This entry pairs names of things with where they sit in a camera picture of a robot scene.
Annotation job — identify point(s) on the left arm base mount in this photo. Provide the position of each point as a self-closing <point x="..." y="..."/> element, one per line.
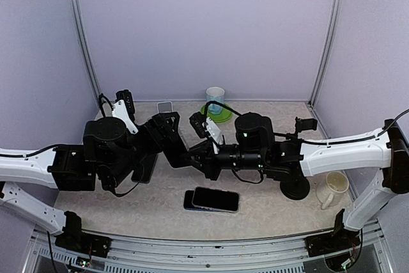
<point x="74" y="239"/>

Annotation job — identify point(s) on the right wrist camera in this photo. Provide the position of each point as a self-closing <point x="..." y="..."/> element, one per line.
<point x="197" y="121"/>

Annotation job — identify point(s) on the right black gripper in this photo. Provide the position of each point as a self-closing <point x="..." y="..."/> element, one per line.
<point x="206" y="159"/>

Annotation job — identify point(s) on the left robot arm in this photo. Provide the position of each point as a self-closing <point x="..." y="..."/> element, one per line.
<point x="110" y="151"/>

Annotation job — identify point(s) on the rear black pole stand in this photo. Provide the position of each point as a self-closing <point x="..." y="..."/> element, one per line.
<point x="302" y="124"/>

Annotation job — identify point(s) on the aluminium corner post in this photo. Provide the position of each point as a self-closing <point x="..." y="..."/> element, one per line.
<point x="84" y="47"/>
<point x="326" y="52"/>

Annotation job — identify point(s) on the front aluminium rail frame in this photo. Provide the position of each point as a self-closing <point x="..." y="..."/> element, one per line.
<point x="277" y="254"/>

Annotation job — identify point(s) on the light blue mug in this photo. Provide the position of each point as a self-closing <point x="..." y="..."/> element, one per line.
<point x="215" y="93"/>

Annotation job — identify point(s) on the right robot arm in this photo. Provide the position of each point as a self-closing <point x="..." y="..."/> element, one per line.
<point x="293" y="160"/>

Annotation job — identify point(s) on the black phone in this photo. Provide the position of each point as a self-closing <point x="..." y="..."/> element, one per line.
<point x="216" y="199"/>
<point x="176" y="152"/>

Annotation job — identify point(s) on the left aluminium corner post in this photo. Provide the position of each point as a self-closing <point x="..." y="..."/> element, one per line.
<point x="84" y="47"/>

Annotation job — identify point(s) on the front black pole stand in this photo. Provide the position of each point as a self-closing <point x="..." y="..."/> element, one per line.
<point x="296" y="190"/>

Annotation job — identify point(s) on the cream ceramic mug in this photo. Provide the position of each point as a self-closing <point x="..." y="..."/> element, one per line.
<point x="330" y="191"/>

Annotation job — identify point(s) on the black pole stand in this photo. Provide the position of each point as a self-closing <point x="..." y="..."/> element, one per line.
<point x="296" y="190"/>
<point x="302" y="124"/>

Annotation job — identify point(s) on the green saucer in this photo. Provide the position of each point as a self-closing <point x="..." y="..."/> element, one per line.
<point x="224" y="116"/>

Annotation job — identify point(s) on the white folding phone stand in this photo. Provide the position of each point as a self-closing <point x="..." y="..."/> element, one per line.
<point x="165" y="107"/>

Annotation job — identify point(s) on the right aluminium corner post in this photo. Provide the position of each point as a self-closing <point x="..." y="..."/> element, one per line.
<point x="326" y="52"/>

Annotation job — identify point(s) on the left bottom teal phone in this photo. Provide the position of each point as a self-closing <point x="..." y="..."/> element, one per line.
<point x="144" y="170"/>

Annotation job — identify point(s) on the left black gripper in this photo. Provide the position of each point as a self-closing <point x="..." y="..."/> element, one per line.
<point x="156" y="144"/>

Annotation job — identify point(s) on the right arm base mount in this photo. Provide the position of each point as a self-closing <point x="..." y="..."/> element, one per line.
<point x="336" y="240"/>

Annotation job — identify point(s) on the centre bottom blue phone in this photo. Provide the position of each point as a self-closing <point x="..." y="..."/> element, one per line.
<point x="187" y="203"/>

